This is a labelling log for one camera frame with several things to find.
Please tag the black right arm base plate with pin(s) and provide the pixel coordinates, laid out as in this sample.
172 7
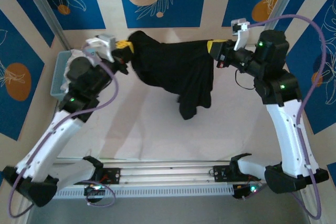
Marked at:
221 174

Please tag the small black electronics board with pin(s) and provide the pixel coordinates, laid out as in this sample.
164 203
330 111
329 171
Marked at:
244 191
94 193

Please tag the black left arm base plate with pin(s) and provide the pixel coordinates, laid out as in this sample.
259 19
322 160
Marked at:
111 175

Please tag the black t-shirt with rose print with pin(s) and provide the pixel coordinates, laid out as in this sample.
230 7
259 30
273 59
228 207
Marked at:
173 72

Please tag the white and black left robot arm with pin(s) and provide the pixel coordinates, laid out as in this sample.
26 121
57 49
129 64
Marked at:
44 145

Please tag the light blue plastic basket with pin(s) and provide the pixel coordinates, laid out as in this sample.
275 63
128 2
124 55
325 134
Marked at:
56 77

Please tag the long aluminium base rail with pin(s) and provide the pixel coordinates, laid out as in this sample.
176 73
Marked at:
168 171

